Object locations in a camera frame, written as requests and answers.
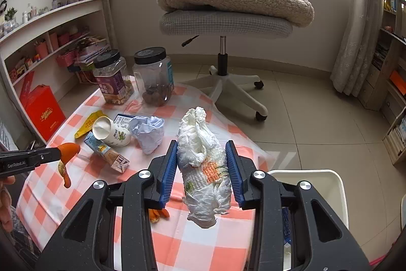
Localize pink storage basket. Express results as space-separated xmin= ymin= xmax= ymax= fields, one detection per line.
xmin=56 ymin=50 xmax=77 ymax=67

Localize orange peel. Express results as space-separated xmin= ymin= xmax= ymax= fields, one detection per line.
xmin=58 ymin=143 xmax=81 ymax=189
xmin=149 ymin=208 xmax=168 ymax=222

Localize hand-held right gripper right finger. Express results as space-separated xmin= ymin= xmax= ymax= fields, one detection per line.
xmin=225 ymin=140 xmax=371 ymax=271

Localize orange checkered tablecloth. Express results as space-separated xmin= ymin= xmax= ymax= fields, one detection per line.
xmin=16 ymin=76 xmax=273 ymax=271

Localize red gift bag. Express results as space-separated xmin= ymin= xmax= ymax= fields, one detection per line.
xmin=20 ymin=85 xmax=66 ymax=140

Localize blue and brown milk carton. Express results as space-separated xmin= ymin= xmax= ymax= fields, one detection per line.
xmin=84 ymin=132 xmax=130 ymax=174

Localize beige fleece blanket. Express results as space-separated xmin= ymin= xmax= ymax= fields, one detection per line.
xmin=156 ymin=0 xmax=315 ymax=28

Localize clear jar with nuts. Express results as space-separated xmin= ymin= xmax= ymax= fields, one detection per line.
xmin=132 ymin=47 xmax=174 ymax=107

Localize yellow snack packet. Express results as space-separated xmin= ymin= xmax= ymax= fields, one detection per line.
xmin=74 ymin=110 xmax=107 ymax=139

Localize grey office chair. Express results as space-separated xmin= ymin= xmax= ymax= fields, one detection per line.
xmin=145 ymin=0 xmax=295 ymax=122

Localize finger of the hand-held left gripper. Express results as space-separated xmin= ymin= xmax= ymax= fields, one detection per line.
xmin=32 ymin=151 xmax=62 ymax=167
xmin=19 ymin=147 xmax=61 ymax=153

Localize purple label snack jar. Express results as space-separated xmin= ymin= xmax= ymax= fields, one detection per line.
xmin=93 ymin=49 xmax=134 ymax=105

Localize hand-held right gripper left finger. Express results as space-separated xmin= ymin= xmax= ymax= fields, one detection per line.
xmin=35 ymin=140 xmax=178 ymax=271

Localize crumpled white paper ball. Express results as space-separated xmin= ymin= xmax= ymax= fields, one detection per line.
xmin=129 ymin=116 xmax=165 ymax=155

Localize white yogurt cup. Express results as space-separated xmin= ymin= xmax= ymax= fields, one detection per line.
xmin=92 ymin=116 xmax=132 ymax=147

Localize white plastic bin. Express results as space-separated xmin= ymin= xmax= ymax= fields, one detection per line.
xmin=268 ymin=169 xmax=349 ymax=271

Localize person's left hand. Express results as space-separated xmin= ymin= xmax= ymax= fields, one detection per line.
xmin=0 ymin=176 xmax=15 ymax=232

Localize white bookshelf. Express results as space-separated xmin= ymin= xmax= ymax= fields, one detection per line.
xmin=0 ymin=0 xmax=111 ymax=145

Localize small blue white carton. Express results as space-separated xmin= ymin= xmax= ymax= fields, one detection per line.
xmin=113 ymin=114 xmax=134 ymax=129

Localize printed tissue wad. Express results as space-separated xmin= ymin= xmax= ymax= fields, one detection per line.
xmin=176 ymin=106 xmax=232 ymax=230

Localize blue paper box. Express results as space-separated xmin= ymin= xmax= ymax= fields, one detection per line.
xmin=281 ymin=208 xmax=294 ymax=246

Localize wooden desk shelf unit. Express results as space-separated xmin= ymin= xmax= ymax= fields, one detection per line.
xmin=358 ymin=0 xmax=406 ymax=167

